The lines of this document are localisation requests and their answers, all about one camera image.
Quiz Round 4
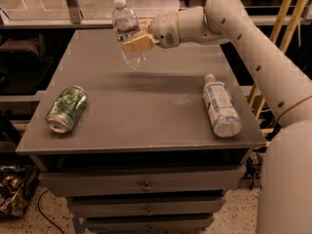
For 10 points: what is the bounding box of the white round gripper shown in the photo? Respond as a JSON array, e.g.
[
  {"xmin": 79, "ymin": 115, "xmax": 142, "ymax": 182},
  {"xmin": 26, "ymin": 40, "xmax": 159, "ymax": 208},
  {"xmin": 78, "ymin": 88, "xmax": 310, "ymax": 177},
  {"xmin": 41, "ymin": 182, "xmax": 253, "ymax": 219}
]
[{"xmin": 121, "ymin": 11, "xmax": 179, "ymax": 53}]

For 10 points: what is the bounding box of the clear bottle red blue label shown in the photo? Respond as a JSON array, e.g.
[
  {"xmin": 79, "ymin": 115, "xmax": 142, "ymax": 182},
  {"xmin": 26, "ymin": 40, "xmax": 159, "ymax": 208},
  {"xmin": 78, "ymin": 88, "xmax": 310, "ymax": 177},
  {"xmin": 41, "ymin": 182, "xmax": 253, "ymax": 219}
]
[{"xmin": 112, "ymin": 0, "xmax": 145, "ymax": 70}]

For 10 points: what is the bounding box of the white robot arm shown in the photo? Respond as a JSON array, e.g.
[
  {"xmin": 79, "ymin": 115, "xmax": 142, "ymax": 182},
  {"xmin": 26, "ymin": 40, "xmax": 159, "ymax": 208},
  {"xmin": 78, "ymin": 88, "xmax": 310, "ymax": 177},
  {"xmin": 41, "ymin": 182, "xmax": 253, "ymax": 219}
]
[{"xmin": 122, "ymin": 0, "xmax": 312, "ymax": 234}]

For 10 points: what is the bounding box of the white labelled water bottle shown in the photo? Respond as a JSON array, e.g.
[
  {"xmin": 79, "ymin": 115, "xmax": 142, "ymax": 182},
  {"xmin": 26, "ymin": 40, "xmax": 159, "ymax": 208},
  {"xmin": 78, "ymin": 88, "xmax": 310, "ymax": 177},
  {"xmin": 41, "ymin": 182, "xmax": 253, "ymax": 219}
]
[{"xmin": 203, "ymin": 74, "xmax": 242, "ymax": 137}]

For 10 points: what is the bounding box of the green aluminium drink can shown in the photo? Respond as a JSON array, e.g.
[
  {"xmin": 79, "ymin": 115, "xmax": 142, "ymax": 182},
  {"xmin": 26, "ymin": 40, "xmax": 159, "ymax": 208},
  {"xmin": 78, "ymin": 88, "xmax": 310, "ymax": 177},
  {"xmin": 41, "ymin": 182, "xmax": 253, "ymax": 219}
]
[{"xmin": 46, "ymin": 86, "xmax": 88, "ymax": 134}]

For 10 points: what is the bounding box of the grey drawer cabinet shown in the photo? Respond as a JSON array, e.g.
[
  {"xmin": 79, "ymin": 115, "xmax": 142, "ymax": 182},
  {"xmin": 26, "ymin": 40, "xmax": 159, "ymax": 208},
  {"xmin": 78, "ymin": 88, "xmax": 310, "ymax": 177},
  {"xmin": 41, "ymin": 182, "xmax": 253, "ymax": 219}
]
[{"xmin": 15, "ymin": 27, "xmax": 267, "ymax": 234}]

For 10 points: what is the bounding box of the dark chair at left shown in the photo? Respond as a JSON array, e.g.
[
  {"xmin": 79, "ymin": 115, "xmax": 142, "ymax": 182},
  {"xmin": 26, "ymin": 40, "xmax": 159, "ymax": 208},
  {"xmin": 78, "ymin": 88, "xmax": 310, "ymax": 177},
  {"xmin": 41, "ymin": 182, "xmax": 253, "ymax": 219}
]
[{"xmin": 0, "ymin": 34, "xmax": 55, "ymax": 96}]

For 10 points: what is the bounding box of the top grey drawer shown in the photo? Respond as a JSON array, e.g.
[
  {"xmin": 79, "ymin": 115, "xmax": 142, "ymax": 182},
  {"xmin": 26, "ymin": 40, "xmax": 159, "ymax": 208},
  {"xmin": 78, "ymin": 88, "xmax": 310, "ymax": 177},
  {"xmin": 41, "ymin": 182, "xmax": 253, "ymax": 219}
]
[{"xmin": 40, "ymin": 165, "xmax": 246, "ymax": 197}]

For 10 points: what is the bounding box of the grey drawer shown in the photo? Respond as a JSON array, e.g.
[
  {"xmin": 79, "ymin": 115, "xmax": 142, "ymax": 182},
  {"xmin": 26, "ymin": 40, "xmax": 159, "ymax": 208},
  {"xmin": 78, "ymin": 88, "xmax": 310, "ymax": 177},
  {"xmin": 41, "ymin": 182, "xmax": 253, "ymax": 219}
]
[
  {"xmin": 86, "ymin": 214, "xmax": 214, "ymax": 232},
  {"xmin": 40, "ymin": 165, "xmax": 246, "ymax": 197},
  {"xmin": 69, "ymin": 197, "xmax": 225, "ymax": 217}
]

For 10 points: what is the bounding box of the middle grey drawer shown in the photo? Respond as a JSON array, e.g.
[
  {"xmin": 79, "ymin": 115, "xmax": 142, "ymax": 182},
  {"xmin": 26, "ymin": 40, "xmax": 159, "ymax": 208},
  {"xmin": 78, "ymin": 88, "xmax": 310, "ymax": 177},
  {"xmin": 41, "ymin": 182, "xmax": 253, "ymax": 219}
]
[{"xmin": 69, "ymin": 197, "xmax": 225, "ymax": 217}]

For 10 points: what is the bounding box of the bottom grey drawer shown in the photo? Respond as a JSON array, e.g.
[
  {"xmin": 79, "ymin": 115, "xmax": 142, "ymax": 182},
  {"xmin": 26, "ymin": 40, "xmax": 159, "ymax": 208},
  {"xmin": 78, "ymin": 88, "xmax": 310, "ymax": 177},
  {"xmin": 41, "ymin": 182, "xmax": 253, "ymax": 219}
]
[{"xmin": 86, "ymin": 214, "xmax": 214, "ymax": 232}]

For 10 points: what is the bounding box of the box of snack packets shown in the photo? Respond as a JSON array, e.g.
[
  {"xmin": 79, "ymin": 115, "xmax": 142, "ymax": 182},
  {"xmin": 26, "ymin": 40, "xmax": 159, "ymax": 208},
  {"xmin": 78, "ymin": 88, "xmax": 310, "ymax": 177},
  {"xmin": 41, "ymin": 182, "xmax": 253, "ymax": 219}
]
[{"xmin": 0, "ymin": 165, "xmax": 38, "ymax": 219}]

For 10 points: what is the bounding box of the metal railing frame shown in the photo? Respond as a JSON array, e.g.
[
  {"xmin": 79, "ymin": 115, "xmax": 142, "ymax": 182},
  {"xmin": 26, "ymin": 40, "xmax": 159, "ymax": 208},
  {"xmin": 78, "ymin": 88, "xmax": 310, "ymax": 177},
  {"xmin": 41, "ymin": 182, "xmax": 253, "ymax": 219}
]
[{"xmin": 0, "ymin": 0, "xmax": 312, "ymax": 29}]

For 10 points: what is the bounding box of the wooden rack frame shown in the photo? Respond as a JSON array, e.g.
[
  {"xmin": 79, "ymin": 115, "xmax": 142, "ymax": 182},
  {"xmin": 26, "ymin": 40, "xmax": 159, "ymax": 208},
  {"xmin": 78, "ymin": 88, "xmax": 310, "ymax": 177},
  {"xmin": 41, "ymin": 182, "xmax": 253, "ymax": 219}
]
[{"xmin": 248, "ymin": 0, "xmax": 310, "ymax": 140}]

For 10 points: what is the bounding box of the black floor cable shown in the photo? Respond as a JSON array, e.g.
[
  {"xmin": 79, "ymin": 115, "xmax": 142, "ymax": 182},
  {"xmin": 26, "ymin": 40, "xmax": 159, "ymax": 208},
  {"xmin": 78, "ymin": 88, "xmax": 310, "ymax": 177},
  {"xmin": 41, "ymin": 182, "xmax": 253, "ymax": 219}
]
[{"xmin": 36, "ymin": 188, "xmax": 66, "ymax": 234}]

